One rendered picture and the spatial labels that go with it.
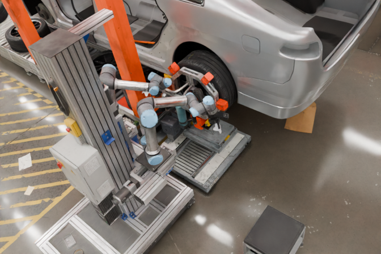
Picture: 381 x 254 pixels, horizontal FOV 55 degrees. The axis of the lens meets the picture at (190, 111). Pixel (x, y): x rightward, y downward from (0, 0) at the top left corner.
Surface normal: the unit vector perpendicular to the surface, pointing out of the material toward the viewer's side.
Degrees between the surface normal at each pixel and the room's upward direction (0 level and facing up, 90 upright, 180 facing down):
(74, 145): 0
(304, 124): 2
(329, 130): 0
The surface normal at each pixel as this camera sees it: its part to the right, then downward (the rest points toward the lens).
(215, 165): -0.14, -0.72
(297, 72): -0.02, 0.68
